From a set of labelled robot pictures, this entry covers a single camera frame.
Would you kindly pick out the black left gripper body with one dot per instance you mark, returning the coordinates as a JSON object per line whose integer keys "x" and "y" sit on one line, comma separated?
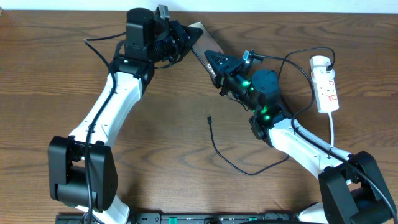
{"x": 175, "y": 38}

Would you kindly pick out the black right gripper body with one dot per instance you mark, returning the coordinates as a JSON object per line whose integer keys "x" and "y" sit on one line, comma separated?
{"x": 236, "y": 83}

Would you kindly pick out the bronze Galaxy smartphone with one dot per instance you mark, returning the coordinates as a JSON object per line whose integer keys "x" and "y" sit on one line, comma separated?
{"x": 204, "y": 43}

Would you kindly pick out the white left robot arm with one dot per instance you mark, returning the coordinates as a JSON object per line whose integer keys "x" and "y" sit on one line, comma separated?
{"x": 82, "y": 172}

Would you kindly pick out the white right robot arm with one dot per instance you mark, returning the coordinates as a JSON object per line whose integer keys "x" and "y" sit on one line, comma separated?
{"x": 352, "y": 187}

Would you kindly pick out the white power strip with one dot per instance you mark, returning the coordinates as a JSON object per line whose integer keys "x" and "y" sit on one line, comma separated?
{"x": 324, "y": 84}

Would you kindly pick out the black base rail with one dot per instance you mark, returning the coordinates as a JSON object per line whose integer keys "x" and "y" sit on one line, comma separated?
{"x": 156, "y": 218}

